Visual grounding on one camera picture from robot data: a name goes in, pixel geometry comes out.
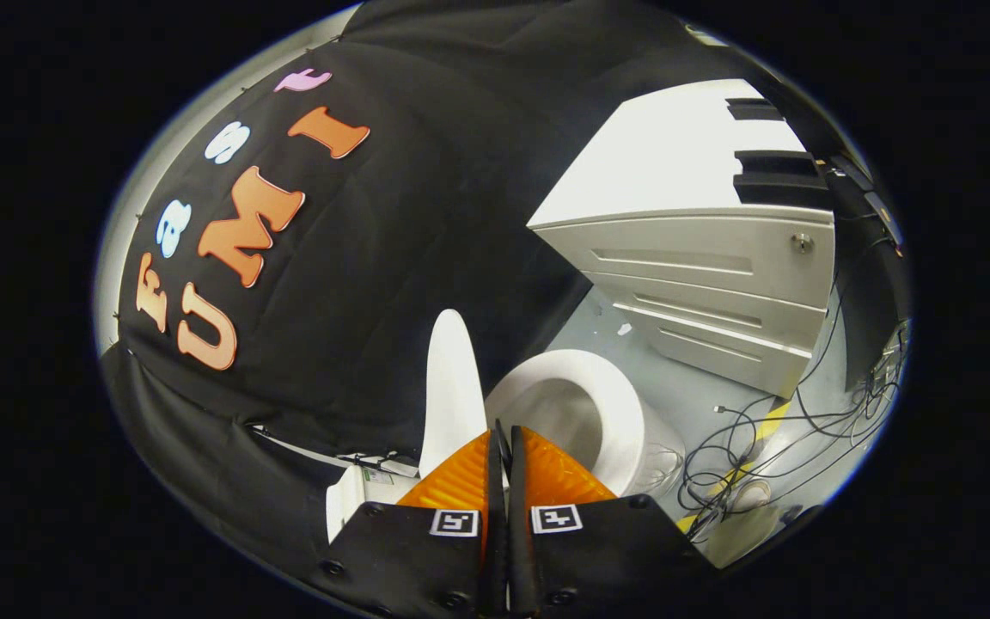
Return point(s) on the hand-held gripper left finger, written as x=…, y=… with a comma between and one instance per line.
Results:
x=426, y=559

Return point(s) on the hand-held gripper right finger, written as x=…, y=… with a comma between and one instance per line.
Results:
x=598, y=559

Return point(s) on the yellow floor tape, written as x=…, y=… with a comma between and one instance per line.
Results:
x=770, y=425

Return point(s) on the black backdrop cloth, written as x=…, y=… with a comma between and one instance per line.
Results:
x=392, y=258

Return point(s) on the white drawer cabinet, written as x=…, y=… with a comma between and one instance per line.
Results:
x=701, y=249

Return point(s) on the black box on cabinet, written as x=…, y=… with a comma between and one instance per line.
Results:
x=783, y=180
x=753, y=109

